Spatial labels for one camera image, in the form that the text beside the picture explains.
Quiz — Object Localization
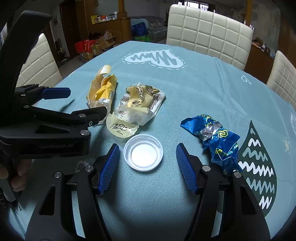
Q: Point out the beige pastry wrapper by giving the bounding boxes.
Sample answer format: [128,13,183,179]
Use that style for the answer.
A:
[102,82,166,142]

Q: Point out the pile of cardboard boxes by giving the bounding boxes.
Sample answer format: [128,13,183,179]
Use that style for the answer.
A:
[74,31,116,63]

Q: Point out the white plastic bottle cap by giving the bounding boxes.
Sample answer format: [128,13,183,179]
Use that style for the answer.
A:
[123,134,164,172]

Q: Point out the grey sofa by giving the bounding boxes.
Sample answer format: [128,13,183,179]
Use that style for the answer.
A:
[130,16,167,43]

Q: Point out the cream chair middle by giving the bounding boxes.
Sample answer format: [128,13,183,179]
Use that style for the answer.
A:
[166,4,253,70]

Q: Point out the teal printed tablecloth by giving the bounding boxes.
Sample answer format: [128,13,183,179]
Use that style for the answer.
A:
[38,41,295,240]

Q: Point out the cream chair right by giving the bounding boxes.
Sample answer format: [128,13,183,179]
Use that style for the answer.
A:
[266,50,296,109]

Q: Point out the person's left hand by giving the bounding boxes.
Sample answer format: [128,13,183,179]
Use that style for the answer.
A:
[11,159,32,192]

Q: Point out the wooden shelf divider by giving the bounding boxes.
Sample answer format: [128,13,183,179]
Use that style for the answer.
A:
[83,1,132,44]

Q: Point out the cream chair left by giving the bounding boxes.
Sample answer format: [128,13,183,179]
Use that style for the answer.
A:
[16,33,63,87]

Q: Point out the cream chair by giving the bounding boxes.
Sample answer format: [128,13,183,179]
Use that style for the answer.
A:
[266,50,296,109]
[166,4,253,70]
[16,33,63,87]

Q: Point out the wooden sideboard cabinet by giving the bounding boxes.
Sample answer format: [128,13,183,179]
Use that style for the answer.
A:
[244,37,274,84]

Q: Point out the yellow snack wrapper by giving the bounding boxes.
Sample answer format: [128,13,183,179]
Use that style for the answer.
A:
[86,65,117,125]

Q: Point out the blue foil wrapper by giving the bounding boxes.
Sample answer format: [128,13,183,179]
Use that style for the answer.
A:
[180,114,242,175]

